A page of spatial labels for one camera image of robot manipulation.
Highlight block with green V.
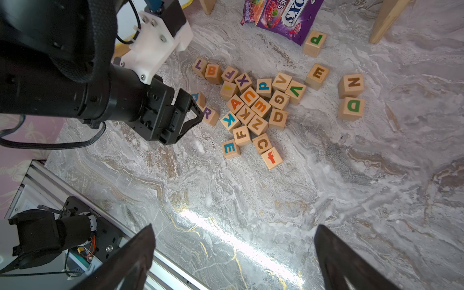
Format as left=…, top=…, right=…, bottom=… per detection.
left=285, top=80, right=306, bottom=105

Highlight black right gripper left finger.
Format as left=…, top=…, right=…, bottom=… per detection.
left=73, top=225, right=156, bottom=290

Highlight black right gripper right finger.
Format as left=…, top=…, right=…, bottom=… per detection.
left=314, top=225, right=399, bottom=290

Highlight block with teal K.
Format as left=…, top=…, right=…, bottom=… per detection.
left=220, top=111, right=242, bottom=133

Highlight block with teal letter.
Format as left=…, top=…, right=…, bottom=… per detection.
left=191, top=91, right=206, bottom=111

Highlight block with brown N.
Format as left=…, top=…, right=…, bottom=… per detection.
left=338, top=74, right=365, bottom=99

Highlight block with orange B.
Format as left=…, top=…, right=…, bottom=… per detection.
left=204, top=64, right=223, bottom=85

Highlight block with red f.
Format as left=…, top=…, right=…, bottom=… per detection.
left=261, top=147, right=283, bottom=170

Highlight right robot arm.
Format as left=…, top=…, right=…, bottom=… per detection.
left=1, top=196, right=395, bottom=290

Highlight block with yellow letter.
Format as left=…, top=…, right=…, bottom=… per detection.
left=220, top=82, right=239, bottom=101

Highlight block with brown D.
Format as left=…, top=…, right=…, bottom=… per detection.
left=268, top=108, right=288, bottom=131

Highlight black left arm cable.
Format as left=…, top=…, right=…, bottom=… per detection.
left=0, top=114, right=106, bottom=150

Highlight block with brown C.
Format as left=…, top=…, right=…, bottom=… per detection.
left=253, top=133, right=273, bottom=155

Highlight block with brown V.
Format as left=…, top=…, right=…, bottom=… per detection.
left=272, top=72, right=292, bottom=92

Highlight block with brown Z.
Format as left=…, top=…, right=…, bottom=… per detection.
left=247, top=115, right=268, bottom=136

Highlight block with brown G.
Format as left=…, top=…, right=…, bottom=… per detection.
left=269, top=90, right=290, bottom=110

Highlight block with teal E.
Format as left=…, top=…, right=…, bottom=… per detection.
left=221, top=140, right=240, bottom=159

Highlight block with purple L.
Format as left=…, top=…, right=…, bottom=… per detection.
left=192, top=58, right=209, bottom=79

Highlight purple candy bag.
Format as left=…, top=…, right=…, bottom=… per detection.
left=240, top=0, right=323, bottom=45

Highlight block with teal d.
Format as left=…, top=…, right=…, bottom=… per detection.
left=256, top=79, right=273, bottom=99

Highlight block with orange M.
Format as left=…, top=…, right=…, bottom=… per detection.
left=251, top=97, right=272, bottom=119

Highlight block with brown K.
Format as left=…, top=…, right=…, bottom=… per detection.
left=236, top=105, right=256, bottom=126

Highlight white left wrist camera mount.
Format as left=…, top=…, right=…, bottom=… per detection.
left=120, top=11, right=193, bottom=85

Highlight block with green P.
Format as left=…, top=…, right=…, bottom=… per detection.
left=303, top=30, right=326, bottom=58

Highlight block with green D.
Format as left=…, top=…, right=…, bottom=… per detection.
left=338, top=97, right=366, bottom=122

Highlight block with brown E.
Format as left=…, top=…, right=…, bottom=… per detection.
left=305, top=64, right=330, bottom=90

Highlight block with purple X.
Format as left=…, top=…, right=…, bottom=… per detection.
left=234, top=72, right=253, bottom=93

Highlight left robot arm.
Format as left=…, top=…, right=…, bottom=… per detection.
left=1, top=1, right=204, bottom=150

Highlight block with orange A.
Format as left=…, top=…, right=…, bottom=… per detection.
left=226, top=95, right=245, bottom=114

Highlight block with brown F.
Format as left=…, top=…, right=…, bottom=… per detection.
left=233, top=126, right=252, bottom=147

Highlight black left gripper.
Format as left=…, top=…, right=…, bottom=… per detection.
left=126, top=75, right=204, bottom=145

